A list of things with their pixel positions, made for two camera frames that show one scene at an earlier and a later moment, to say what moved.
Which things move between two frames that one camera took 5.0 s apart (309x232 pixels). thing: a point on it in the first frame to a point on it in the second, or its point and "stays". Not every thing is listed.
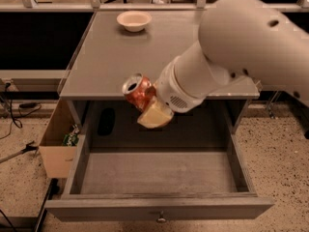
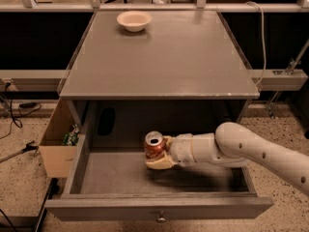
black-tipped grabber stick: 28,147 stays
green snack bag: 71,139 stays
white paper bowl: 133,20 stays
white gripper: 173,90 to 181,149
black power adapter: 28,105 stays
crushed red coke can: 139,91 to 154,145
